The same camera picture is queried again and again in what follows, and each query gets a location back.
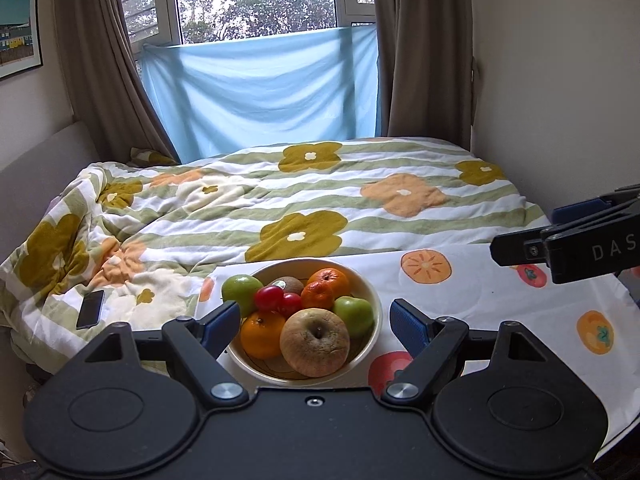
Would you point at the red cherry tomato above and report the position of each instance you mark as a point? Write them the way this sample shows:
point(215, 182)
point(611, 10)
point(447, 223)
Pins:
point(290, 305)
point(267, 298)

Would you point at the small mandarin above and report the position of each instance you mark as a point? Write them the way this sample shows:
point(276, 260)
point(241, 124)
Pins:
point(316, 297)

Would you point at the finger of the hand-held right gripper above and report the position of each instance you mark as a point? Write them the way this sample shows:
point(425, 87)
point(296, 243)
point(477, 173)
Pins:
point(520, 249)
point(585, 211)

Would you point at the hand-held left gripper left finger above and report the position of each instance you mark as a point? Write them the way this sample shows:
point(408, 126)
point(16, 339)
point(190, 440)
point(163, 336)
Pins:
point(222, 325)

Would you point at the brown kiwi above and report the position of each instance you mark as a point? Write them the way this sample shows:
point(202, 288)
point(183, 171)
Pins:
point(287, 285)

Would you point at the medium orange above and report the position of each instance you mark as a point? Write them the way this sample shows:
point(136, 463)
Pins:
point(331, 280)

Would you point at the cream bowl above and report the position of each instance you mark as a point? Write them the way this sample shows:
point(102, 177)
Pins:
point(367, 290)

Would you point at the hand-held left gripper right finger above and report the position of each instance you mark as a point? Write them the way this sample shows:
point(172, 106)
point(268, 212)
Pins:
point(407, 325)

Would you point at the light blue cloth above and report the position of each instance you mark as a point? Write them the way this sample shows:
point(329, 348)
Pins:
point(260, 95)

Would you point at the white-framed window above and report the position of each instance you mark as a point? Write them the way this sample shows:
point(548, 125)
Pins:
point(170, 5)

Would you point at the black smartphone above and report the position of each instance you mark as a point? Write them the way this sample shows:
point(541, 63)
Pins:
point(91, 309)

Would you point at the flower-print striped quilt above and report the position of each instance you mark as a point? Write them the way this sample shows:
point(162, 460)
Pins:
point(225, 210)

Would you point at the large orange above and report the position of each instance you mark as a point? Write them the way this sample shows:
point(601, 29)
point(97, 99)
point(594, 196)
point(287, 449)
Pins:
point(261, 336)

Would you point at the grey padded headboard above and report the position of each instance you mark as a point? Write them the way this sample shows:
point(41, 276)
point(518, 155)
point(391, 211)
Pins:
point(45, 160)

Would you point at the framed wall picture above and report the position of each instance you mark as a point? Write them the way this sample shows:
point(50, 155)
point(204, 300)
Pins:
point(17, 30)

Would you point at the green apple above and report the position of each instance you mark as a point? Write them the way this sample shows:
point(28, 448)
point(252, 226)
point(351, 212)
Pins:
point(239, 291)
point(355, 316)

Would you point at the wrinkled brown apple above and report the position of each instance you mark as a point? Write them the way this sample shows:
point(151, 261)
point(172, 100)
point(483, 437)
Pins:
point(315, 345)

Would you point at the white fruit-print cloth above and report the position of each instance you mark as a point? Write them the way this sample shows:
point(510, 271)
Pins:
point(500, 305)

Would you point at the brown curtain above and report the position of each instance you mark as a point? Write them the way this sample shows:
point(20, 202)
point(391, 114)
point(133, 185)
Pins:
point(425, 50)
point(100, 60)

